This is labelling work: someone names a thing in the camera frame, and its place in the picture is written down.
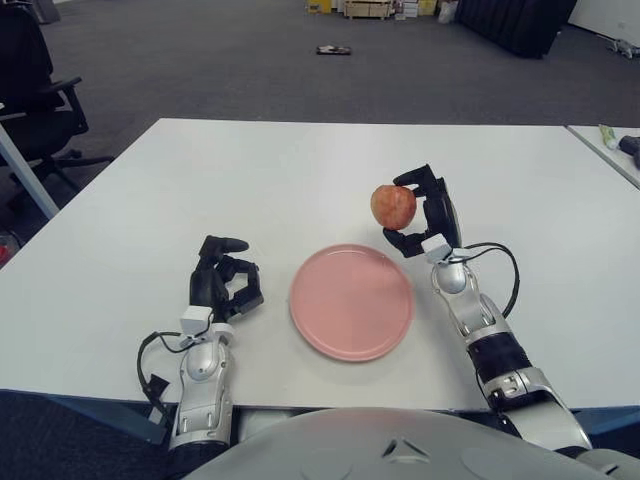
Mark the green white tube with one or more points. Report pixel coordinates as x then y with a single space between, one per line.
608 136

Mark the white bag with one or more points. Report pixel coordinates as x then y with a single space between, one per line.
447 12

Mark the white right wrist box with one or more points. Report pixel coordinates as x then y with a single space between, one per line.
436 248

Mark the pink round plate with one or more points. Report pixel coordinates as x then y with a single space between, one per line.
350 300

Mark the grey robot dog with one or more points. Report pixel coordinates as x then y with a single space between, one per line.
621 46

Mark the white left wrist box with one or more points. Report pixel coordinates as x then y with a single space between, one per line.
196 321

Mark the grey slanted table leg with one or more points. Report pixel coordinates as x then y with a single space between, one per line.
27 175

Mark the black office chair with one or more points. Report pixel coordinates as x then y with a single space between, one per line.
30 125

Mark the black partition curtain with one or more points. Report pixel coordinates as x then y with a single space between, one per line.
515 25

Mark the black handheld controller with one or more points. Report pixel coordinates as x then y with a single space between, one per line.
637 161
630 144

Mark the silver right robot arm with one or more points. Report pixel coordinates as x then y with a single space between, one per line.
495 350

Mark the grey robot torso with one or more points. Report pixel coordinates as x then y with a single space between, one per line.
325 450

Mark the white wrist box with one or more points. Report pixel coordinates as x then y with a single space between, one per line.
196 321
436 248

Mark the wooden crate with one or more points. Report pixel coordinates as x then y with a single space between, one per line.
369 9

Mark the black flat floor object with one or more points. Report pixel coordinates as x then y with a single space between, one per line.
334 50

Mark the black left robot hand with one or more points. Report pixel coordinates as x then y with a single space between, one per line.
202 287

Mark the red yellow apple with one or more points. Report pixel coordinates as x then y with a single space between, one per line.
394 206

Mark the yellow box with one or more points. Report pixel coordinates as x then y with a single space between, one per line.
320 6

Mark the white cardboard boxes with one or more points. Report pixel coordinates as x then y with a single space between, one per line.
415 7

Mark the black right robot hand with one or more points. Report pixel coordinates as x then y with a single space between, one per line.
442 215

